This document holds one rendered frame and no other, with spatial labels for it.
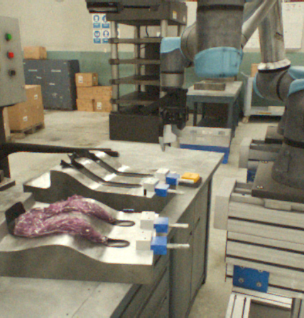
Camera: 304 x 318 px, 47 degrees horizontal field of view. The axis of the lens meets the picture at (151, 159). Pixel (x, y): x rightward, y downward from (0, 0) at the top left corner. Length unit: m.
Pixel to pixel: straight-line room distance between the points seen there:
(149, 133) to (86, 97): 3.13
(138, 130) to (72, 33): 3.91
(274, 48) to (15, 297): 1.12
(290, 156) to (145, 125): 4.42
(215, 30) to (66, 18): 8.08
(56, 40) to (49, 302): 8.10
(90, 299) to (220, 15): 0.62
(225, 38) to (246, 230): 0.47
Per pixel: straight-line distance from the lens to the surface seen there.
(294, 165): 0.82
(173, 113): 1.14
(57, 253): 0.87
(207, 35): 0.58
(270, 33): 1.36
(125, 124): 5.27
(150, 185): 1.12
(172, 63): 1.12
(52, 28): 8.79
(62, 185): 1.23
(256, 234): 0.88
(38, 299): 0.86
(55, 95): 8.24
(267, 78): 1.38
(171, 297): 1.48
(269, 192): 0.79
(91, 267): 0.86
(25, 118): 5.86
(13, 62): 1.83
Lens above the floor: 1.32
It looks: 17 degrees down
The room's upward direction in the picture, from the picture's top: straight up
